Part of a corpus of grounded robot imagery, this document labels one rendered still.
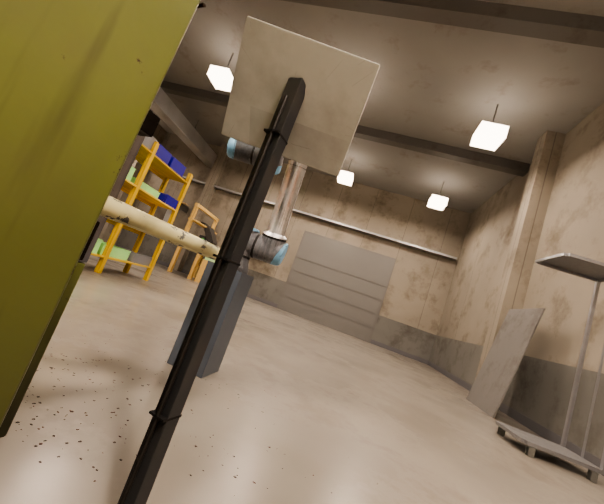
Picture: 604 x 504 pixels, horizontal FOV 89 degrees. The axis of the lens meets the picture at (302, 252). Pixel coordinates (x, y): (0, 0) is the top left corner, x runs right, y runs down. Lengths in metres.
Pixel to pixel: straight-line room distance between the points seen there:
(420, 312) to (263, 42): 9.74
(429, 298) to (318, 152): 9.63
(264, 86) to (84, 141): 0.45
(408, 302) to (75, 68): 9.95
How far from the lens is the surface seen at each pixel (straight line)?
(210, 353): 1.81
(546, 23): 5.54
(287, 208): 1.79
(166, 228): 0.84
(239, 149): 1.32
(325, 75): 0.87
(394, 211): 10.72
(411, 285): 10.28
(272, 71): 0.89
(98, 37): 0.68
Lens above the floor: 0.58
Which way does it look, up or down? 8 degrees up
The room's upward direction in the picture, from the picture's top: 20 degrees clockwise
